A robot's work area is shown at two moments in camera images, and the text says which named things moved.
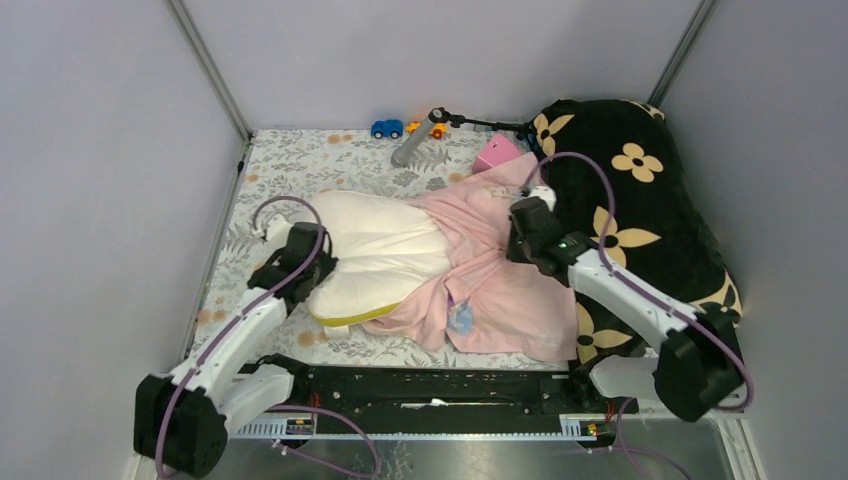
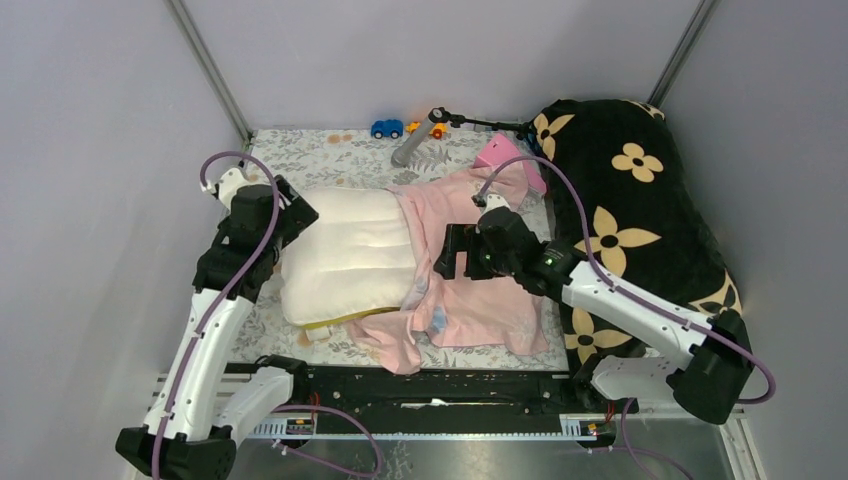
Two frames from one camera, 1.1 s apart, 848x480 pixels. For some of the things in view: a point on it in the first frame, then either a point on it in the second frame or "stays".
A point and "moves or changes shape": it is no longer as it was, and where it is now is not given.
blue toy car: [387, 128] stays
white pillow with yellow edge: [387, 250] moves or changes shape
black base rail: [568, 388] stays
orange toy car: [437, 130] stays
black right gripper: [512, 253] to [459, 237]
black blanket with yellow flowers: [617, 181] stays
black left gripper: [326, 264] to [297, 216]
